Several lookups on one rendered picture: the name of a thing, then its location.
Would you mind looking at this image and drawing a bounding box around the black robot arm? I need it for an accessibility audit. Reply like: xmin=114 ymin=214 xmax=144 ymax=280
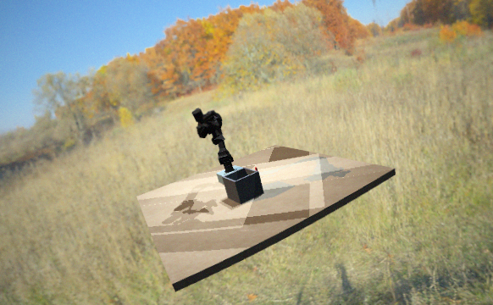
xmin=192 ymin=108 xmax=235 ymax=173

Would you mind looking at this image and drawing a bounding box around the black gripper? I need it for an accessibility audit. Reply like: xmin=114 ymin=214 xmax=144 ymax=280
xmin=202 ymin=113 xmax=225 ymax=145

